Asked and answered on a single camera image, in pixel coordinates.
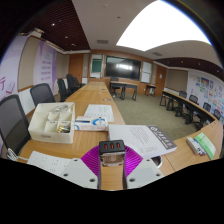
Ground round silver table grommet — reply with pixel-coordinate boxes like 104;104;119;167
151;154;164;169

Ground group of black office chairs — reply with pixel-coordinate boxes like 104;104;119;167
56;73;87;103

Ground black desk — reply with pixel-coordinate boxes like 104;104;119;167
109;80;138;102

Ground green and white booklet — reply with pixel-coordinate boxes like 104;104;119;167
194;132;218;161

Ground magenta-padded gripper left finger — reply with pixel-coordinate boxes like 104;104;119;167
59;144;103;190

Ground small dark side desk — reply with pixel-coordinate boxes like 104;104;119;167
144;84;157;98

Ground small brass metal parts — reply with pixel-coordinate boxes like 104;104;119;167
56;124;72;134

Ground white power strip cable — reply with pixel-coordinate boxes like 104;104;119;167
5;147;30;163

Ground white compartment organizer box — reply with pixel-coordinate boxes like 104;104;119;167
28;101;76;145

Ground whiteboard with green panel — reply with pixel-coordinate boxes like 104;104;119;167
89;53;104;80

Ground white pen box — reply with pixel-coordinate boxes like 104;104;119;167
185;136;208;157

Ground white power strip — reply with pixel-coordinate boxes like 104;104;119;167
26;150;76;176

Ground group of colourful wall posters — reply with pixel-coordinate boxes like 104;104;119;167
188;73;224;116

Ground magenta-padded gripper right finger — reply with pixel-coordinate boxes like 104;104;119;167
121;146;165;190

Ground long wooden side table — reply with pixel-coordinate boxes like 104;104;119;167
159;88;218;131

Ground large bright ceiling light panel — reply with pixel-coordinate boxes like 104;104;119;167
115;0;213;52

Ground large black wall screen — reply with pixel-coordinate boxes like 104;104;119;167
105;55;142;81

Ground black mesh office chair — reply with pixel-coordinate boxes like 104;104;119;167
29;82;57;108
0;94;32;158

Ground white book with dark stripe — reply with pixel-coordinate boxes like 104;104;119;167
108;124;178;160

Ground white box with blue ring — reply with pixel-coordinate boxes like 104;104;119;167
73;115;110;132

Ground brown wooden door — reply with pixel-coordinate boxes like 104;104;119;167
154;64;167;98
68;53;84;84

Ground row of black chairs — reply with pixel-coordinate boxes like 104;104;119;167
159;89;224;131

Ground black block charger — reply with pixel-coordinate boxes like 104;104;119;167
98;139;127;168

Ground plain white whiteboard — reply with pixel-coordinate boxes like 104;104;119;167
141;61;153;84

